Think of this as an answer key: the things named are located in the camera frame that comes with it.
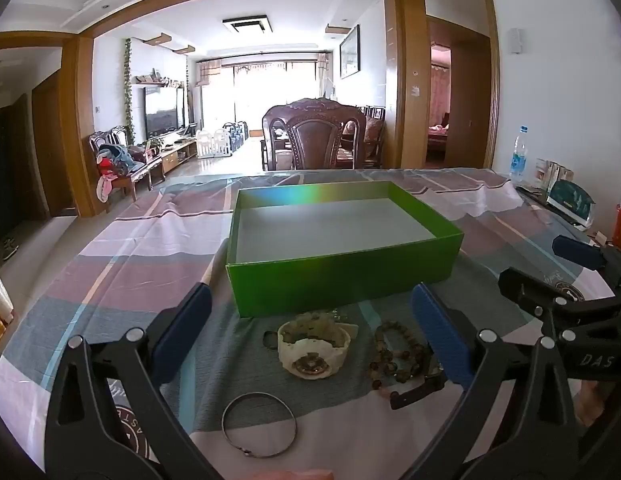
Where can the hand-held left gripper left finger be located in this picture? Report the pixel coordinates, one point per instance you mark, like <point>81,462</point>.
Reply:
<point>183,330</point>

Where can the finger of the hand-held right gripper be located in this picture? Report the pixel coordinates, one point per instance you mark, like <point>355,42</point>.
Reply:
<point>578,251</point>
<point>525,290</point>

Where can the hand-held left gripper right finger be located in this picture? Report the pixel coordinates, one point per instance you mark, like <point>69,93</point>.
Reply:
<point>440,330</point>

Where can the black wristwatch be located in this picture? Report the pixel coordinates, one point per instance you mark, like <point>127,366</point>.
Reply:
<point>415,392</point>

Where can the green cardboard box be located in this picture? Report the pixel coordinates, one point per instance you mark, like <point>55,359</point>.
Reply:
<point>340,275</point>

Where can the white wristwatch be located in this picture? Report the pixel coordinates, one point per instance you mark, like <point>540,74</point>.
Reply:
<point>295,355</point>

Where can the silver bangle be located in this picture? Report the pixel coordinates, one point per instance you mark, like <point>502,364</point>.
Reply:
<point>248,452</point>

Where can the person's right hand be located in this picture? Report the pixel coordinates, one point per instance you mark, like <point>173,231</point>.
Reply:
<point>593,402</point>

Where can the teal framed desk calendar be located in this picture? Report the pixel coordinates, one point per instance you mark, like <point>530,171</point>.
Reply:
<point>570,205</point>

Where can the striped tablecloth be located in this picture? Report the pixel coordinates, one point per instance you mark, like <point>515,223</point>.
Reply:
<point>140,270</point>

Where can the small printed boxes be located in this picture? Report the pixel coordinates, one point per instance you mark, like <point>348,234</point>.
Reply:
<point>553,172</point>

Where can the clear water bottle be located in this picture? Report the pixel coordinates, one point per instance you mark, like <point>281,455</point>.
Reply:
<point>519,160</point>

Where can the wooden armchair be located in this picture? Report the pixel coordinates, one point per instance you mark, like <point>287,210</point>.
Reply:
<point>140,165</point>

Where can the pink bed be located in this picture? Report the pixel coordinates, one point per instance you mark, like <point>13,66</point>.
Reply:
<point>438,137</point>

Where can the wooden television cabinet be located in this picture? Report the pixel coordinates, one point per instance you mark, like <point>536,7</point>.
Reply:
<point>178,152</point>

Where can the pile of clothes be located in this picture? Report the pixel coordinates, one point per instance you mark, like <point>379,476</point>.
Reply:
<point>113,157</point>

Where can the white baby fence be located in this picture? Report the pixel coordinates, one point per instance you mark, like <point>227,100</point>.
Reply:
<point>215,142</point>

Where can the pair of shoes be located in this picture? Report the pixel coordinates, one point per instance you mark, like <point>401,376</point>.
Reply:
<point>8,250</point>

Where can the wooden dining chair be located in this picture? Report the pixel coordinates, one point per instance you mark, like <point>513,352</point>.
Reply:
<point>373,132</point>

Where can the television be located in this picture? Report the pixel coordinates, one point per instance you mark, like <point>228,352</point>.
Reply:
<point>163,112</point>

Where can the carved wooden chair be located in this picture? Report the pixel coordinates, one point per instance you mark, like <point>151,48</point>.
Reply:
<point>315,140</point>

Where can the ivy garland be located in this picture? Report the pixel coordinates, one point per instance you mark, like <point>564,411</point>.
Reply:
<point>127,90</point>

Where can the rectangular ceiling lamp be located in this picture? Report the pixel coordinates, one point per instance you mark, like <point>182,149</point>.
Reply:
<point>230,22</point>

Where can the white wall box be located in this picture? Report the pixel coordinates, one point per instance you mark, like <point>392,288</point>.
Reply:
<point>515,41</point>

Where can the framed wall picture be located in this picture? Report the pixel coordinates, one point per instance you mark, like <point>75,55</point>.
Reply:
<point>349,52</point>

